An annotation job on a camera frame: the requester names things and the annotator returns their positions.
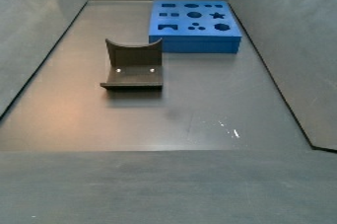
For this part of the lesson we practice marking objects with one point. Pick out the black curved holder stand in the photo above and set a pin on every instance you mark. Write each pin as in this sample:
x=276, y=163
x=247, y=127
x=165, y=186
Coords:
x=136, y=65

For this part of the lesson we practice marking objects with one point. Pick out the blue shape sorter box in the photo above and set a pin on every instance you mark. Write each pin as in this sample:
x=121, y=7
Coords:
x=195, y=26

